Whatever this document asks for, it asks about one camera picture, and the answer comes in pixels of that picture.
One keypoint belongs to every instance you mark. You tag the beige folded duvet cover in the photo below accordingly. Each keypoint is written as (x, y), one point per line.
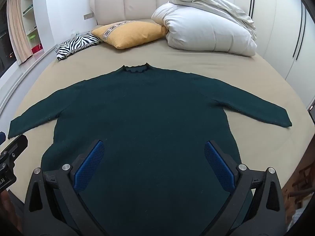
(209, 0)

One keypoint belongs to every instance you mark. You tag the zebra print pillow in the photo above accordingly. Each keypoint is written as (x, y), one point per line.
(75, 44)

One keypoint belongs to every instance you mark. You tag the green container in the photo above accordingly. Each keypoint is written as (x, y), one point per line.
(32, 37)

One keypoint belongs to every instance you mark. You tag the white folded duvet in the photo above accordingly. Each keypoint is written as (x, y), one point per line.
(209, 29)

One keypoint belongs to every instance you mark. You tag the white wall shelf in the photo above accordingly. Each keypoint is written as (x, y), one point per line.
(32, 12)

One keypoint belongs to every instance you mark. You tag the white wardrobe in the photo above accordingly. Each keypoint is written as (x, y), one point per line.
(275, 29)

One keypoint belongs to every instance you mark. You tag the grey wall switch panel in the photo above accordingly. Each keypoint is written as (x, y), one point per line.
(88, 16)

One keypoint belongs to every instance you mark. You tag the dark green sweater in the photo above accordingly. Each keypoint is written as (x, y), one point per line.
(147, 127)

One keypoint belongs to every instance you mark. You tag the yellow pillow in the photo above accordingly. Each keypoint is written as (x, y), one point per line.
(130, 33)

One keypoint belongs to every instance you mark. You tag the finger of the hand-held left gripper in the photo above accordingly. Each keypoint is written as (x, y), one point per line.
(14, 146)
(1, 137)

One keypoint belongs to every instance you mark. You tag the red box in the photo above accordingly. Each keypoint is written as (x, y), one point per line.
(36, 49)

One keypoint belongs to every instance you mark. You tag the dark window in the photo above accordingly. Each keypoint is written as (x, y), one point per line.
(6, 41)

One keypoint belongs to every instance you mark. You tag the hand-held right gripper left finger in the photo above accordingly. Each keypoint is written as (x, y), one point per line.
(89, 167)

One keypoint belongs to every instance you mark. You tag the brown wooden furniture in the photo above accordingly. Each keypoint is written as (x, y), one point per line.
(302, 177)

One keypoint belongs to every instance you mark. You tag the bed with beige sheet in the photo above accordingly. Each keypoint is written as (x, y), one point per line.
(196, 61)

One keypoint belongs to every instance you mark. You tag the beige striped curtain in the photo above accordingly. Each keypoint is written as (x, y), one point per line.
(18, 24)

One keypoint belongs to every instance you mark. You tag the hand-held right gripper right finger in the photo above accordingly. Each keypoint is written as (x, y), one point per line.
(219, 167)

